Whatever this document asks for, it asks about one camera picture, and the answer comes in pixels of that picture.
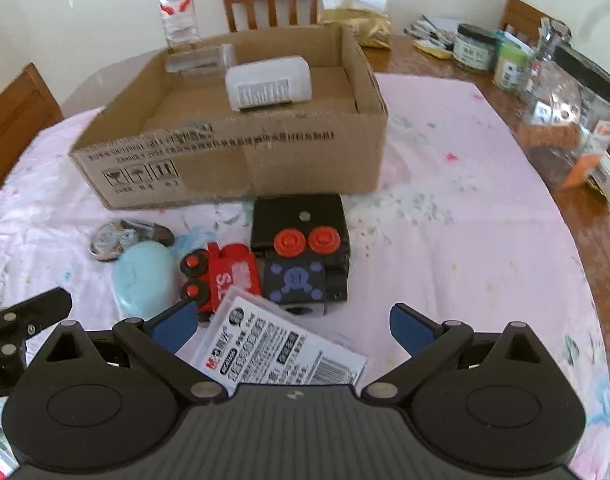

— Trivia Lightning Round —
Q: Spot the light blue earbud case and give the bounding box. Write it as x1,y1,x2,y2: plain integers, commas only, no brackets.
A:
112,242,178,320

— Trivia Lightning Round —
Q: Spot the red toy train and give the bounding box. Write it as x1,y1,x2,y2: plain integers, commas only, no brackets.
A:
179,242,262,324

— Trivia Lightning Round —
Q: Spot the black toy train blue cube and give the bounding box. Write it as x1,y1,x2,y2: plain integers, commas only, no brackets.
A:
263,226,349,315

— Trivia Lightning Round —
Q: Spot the clear plastic jar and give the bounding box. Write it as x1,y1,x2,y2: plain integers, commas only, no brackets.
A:
165,44,237,75

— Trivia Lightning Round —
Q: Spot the white plastic bottle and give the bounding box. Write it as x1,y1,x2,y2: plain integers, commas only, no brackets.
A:
225,56,313,112

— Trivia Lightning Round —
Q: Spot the black box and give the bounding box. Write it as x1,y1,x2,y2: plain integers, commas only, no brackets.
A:
251,194,351,257

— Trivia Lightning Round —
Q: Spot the pink floral tablecloth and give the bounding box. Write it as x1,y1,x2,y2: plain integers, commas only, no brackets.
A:
0,75,610,479

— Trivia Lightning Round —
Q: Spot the cardboard box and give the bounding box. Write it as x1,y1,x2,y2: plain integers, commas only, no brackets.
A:
70,25,389,210

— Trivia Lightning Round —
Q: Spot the wooden chair at left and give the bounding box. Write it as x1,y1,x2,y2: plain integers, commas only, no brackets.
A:
0,63,63,188

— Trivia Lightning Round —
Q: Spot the white small box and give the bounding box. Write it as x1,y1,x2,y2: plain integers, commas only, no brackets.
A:
590,153,610,202

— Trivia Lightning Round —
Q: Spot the large clear jar black lid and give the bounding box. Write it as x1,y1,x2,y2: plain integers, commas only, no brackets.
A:
517,46,610,190

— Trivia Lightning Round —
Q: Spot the green lid container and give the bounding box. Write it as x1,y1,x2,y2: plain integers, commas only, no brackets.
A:
494,42,531,90

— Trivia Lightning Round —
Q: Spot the small glass jar black lid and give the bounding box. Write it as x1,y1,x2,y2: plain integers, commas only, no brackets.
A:
453,24,497,73

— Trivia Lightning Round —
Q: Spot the stack of papers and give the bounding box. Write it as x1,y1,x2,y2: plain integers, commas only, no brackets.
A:
403,15,460,51

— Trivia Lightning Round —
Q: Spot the clear water bottle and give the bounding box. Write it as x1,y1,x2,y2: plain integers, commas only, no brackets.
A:
157,0,200,48

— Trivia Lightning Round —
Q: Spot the gold tissue pack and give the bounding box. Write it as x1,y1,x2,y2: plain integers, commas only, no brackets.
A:
318,0,392,50

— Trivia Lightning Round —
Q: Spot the wooden chair far right corner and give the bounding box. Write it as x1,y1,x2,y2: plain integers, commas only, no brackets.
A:
498,0,552,46

